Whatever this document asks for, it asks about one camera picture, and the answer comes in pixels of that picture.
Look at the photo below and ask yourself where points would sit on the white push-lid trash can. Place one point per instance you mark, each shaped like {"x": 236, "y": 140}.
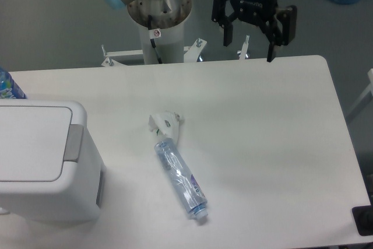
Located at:
{"x": 51, "y": 169}

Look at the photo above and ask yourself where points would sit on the white frame at right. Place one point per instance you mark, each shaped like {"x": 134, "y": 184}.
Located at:
{"x": 361, "y": 102}

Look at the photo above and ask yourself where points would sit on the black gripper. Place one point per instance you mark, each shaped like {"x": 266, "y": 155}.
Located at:
{"x": 277, "y": 24}

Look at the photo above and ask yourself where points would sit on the black clamp at table edge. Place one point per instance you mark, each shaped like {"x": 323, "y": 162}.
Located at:
{"x": 363, "y": 219}

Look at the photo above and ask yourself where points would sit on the blue labelled bottle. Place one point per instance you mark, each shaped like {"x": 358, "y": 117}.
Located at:
{"x": 9, "y": 88}

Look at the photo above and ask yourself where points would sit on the clear empty plastic bottle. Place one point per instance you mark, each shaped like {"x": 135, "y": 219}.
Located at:
{"x": 181, "y": 178}

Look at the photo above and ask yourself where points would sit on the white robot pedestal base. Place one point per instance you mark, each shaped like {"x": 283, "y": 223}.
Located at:
{"x": 161, "y": 29}

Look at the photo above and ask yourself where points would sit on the crumpled white paper wrapper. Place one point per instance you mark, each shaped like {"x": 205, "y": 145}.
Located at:
{"x": 166, "y": 124}

